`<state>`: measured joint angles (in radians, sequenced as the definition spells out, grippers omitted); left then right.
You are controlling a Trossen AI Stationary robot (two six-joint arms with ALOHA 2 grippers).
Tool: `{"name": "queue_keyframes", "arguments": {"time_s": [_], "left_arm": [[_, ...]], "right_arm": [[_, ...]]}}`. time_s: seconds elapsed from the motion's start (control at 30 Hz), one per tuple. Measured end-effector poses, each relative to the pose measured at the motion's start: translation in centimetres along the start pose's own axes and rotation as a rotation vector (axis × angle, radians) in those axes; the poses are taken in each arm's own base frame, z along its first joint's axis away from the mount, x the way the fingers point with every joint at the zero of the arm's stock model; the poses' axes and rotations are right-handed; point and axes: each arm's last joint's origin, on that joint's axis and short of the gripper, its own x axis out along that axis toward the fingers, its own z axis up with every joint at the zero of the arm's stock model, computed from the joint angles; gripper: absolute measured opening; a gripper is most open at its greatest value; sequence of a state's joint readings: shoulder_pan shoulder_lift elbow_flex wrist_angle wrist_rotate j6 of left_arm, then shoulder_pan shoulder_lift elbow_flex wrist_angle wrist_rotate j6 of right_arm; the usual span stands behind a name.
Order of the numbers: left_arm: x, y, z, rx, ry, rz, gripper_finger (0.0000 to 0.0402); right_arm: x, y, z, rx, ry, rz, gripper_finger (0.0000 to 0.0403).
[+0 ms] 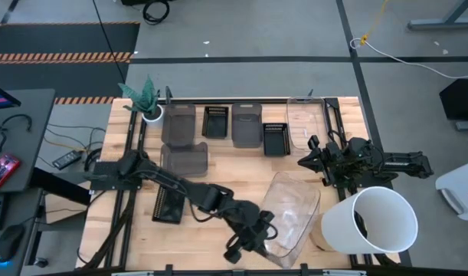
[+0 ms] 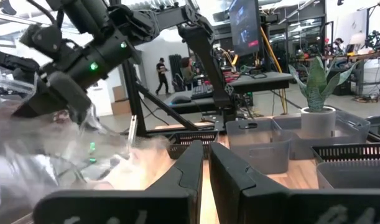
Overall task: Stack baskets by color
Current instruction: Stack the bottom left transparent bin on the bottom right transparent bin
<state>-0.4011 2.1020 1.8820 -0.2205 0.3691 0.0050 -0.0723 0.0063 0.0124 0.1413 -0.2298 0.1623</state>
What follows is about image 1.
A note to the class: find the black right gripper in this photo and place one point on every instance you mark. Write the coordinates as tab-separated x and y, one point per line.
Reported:
329	161

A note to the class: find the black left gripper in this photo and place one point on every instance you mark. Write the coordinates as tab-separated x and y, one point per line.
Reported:
249	228

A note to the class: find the clear plastic basket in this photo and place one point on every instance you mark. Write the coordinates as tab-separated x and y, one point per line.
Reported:
304	122
295	214

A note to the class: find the black mesh basket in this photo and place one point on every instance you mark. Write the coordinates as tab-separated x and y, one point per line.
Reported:
166	209
275	142
215	124

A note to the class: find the smoky grey plastic basket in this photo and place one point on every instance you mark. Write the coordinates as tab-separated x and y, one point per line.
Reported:
185	161
179	126
247	126

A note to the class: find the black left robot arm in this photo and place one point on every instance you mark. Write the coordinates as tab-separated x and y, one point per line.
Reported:
168	180

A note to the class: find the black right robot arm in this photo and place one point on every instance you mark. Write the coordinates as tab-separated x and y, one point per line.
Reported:
402	163

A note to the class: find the white cylindrical bucket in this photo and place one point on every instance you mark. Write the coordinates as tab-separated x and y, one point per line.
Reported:
341	230

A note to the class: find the white plastic object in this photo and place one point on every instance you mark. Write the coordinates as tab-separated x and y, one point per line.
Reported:
457	188

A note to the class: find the white plant pot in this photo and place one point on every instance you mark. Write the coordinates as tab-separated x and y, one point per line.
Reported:
154	119

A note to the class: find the black box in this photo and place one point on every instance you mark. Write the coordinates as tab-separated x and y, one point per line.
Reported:
461	99

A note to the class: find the green artificial plant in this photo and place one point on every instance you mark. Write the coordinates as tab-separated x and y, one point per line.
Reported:
143	97

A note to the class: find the grey metal table leg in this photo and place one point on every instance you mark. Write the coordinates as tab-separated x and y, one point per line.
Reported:
440	23

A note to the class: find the black desk leg bar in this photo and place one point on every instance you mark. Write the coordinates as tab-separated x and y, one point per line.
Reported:
61	186

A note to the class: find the black power adapter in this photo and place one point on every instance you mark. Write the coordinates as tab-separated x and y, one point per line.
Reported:
67	160

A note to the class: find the black computer mouse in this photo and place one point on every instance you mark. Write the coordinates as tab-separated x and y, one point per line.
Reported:
9	241

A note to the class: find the dark grey desk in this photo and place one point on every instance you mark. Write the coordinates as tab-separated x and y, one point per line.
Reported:
27	126

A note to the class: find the red smartphone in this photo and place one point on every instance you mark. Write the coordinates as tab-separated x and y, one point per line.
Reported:
2	170

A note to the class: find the black hazard-striped floor mat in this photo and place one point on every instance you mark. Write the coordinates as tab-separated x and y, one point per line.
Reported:
46	38

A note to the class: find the computer monitor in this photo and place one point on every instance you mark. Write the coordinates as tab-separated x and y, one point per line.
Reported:
0	97

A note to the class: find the black aluminium table frame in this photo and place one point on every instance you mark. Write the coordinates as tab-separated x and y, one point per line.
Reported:
218	101

